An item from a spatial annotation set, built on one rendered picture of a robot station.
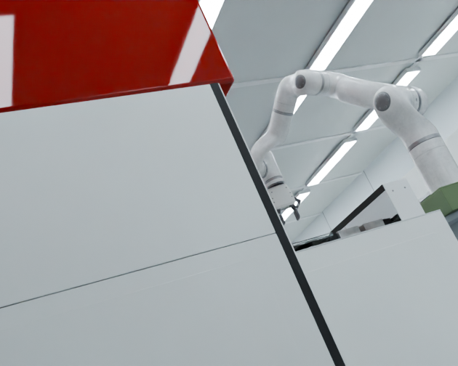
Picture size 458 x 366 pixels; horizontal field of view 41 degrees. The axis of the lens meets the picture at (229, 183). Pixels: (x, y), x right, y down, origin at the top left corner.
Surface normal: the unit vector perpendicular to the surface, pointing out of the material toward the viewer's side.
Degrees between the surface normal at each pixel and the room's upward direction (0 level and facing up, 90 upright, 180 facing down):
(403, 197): 90
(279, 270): 90
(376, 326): 90
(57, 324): 90
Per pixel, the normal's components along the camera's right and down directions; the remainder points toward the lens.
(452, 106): -0.88, 0.19
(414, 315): 0.31, -0.47
